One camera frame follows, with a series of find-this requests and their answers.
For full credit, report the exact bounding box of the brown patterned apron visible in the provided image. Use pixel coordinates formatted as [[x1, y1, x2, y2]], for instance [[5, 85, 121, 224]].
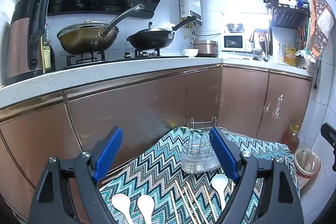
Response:
[[306, 0, 335, 60]]

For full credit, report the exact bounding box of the trash bin with bag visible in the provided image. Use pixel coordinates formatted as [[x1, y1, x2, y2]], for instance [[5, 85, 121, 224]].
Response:
[[294, 148, 321, 178]]

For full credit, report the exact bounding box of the white microwave oven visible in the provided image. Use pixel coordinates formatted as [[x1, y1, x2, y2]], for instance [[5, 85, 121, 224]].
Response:
[[222, 32, 252, 53]]

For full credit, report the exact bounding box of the white ceramic spoon right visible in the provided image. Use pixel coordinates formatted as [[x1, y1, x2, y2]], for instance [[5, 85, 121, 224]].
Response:
[[211, 174, 228, 211]]

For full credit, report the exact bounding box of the oil bottle beside kettle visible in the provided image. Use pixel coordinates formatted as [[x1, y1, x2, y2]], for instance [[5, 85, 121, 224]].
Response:
[[41, 23, 55, 73]]

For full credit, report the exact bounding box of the brown rice cooker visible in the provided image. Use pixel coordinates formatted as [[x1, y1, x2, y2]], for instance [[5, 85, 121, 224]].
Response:
[[193, 40, 218, 57]]

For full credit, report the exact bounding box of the gas stove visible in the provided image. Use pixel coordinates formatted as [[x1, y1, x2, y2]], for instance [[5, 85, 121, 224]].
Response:
[[61, 48, 185, 71]]

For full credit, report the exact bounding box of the brown electric kettle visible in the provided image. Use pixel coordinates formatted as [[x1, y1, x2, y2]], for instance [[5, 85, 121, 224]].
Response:
[[1, 0, 49, 85]]

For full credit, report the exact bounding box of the black wok with lid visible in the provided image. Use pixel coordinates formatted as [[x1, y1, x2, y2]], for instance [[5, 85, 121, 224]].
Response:
[[126, 16, 197, 51]]

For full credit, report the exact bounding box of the white water heater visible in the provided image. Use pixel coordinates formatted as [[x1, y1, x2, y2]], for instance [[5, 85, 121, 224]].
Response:
[[179, 0, 202, 26]]

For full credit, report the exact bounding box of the yellow oil bottle on counter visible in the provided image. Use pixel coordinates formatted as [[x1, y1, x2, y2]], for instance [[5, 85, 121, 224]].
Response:
[[285, 44, 297, 67]]

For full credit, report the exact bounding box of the white ceramic spoon middle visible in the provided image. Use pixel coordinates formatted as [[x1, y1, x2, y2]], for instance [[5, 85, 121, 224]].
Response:
[[137, 195, 155, 224]]

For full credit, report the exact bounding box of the kitchen faucet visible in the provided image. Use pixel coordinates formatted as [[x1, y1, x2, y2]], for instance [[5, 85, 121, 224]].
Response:
[[249, 28, 269, 62]]

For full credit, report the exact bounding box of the zigzag knitted table cloth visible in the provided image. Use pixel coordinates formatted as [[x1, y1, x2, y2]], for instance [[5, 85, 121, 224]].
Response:
[[99, 126, 301, 224]]

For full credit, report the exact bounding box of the oil bottle on floor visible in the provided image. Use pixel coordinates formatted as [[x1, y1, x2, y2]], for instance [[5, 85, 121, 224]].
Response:
[[281, 124, 300, 153]]

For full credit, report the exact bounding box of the wire utensil holder with plastic cup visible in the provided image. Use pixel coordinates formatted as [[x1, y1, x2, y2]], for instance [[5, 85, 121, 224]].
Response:
[[181, 117, 224, 174]]

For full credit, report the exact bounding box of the white bowl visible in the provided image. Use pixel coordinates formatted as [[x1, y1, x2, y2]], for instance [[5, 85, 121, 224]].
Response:
[[183, 48, 199, 57]]

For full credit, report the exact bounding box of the white ceramic spoon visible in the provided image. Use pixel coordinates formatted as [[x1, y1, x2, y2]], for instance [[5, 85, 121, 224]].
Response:
[[137, 195, 155, 224], [111, 193, 134, 224], [211, 174, 228, 211]]

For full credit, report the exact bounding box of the brass wok with glass lid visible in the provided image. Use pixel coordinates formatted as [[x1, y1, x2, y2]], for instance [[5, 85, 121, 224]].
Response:
[[57, 3, 145, 55]]

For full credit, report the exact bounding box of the white ceramic spoon left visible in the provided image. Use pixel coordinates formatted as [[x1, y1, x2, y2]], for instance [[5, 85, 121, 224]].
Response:
[[111, 193, 134, 224]]

